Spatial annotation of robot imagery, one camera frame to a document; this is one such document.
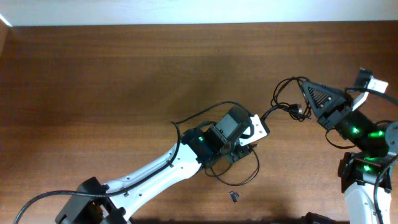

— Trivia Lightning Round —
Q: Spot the long black separated cable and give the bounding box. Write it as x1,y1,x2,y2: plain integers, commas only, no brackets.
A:
260,76,313,123

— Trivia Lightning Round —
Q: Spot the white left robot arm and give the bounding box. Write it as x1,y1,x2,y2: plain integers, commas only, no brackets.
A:
55,106,269,223

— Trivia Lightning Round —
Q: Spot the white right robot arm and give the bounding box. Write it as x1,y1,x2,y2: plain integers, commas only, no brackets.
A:
302,78,397,223

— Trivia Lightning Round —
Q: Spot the small black clip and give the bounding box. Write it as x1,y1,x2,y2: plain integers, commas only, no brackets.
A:
229,191,239,203

